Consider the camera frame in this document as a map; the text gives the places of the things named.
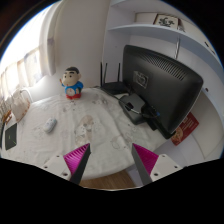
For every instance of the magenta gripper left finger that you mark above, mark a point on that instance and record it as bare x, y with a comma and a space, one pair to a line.
70, 166

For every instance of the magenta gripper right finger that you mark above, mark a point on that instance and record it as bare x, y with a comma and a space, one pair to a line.
152, 167

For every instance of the white patterned tablecloth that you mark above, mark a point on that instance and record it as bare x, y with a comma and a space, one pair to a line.
96, 118

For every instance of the red booklet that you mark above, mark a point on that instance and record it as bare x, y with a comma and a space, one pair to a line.
188, 125

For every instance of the grey flat box device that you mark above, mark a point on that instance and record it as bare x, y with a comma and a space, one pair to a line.
132, 106

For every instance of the black computer monitor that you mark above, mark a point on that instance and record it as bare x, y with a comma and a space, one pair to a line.
168, 87

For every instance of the black tablet device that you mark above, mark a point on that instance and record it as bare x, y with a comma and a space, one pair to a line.
11, 137

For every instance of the black wifi router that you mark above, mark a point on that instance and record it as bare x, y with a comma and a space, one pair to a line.
113, 88

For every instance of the cartoon boy figurine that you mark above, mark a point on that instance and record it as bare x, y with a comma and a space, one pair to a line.
71, 83

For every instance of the framed picture on shelf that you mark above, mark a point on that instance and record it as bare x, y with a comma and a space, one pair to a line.
166, 21

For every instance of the white bag with handles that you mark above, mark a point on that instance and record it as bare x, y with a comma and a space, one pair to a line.
20, 104

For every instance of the white wall shelf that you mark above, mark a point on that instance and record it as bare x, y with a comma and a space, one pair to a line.
136, 18

